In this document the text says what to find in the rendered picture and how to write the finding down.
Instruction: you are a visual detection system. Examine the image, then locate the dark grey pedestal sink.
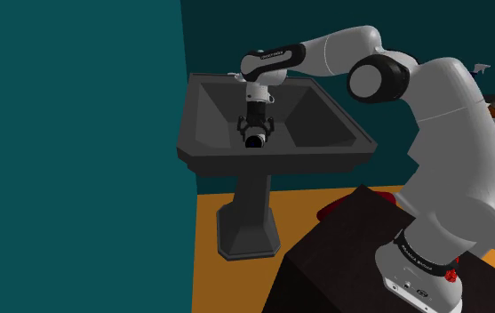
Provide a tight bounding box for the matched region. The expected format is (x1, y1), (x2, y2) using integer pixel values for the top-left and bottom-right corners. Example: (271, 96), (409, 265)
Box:
(176, 71), (379, 262)

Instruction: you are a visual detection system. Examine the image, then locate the small white figure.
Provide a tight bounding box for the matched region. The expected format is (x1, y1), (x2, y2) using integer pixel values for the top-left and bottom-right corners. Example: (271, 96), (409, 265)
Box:
(470, 62), (492, 78)

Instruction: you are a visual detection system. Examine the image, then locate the dark red rug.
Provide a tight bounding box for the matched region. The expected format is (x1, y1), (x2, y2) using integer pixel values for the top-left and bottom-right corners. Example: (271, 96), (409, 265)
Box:
(315, 189), (398, 222)

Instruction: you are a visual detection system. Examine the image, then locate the white and black cylinder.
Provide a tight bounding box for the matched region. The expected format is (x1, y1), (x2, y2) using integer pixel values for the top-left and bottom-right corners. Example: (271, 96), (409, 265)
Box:
(244, 132), (267, 149)

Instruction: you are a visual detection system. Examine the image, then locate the dark robot stand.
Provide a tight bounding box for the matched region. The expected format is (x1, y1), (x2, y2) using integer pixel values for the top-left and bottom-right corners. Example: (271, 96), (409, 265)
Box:
(260, 183), (495, 313)

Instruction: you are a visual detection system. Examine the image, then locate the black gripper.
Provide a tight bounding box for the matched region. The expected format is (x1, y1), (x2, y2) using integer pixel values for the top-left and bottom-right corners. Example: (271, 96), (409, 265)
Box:
(236, 100), (276, 140)

